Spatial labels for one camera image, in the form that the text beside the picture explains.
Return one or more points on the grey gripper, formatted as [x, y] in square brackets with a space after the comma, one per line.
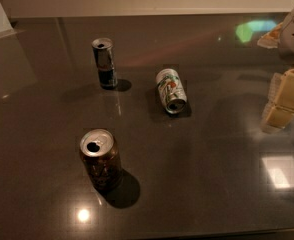
[279, 111]

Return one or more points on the white green 7up can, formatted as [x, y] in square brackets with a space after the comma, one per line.
[171, 91]

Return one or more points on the tall slim dark can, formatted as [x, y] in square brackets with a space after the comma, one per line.
[103, 54]

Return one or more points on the brown soda can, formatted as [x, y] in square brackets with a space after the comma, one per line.
[99, 153]

